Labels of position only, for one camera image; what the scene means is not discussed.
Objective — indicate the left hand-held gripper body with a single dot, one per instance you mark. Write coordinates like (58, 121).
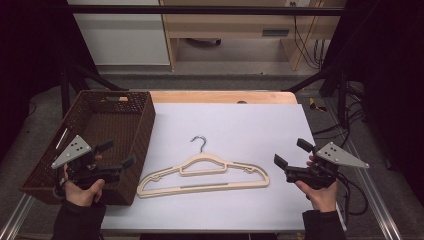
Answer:
(75, 150)

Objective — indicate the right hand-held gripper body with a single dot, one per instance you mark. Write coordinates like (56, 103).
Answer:
(336, 155)

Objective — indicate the brown woven basket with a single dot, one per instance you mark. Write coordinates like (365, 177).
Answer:
(100, 123)

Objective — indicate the beige plastic clothes hanger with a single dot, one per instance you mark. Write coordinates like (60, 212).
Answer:
(201, 157)

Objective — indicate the person's left hand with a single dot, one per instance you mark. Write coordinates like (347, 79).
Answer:
(83, 196)

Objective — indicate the person's right hand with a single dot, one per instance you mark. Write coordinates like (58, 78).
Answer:
(321, 200)

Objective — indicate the white thin strip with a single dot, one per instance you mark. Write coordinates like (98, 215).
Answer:
(61, 138)

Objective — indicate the yellow black tool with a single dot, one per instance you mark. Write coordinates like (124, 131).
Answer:
(315, 106)

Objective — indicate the white table cover sheet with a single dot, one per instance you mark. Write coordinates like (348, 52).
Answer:
(233, 133)

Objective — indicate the black curtain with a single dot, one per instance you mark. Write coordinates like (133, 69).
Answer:
(26, 66)
(393, 83)

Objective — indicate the white cabinet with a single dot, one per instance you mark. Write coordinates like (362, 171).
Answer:
(123, 36)

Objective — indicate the wooden desk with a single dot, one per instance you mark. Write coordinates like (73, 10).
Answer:
(226, 25)

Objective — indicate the black metal frame leg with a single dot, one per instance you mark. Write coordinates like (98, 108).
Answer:
(341, 96)
(65, 90)

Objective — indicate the aluminium rail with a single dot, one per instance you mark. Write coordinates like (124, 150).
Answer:
(376, 200)
(16, 216)

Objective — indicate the black horizontal frame bar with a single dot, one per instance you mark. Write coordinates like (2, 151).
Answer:
(200, 10)

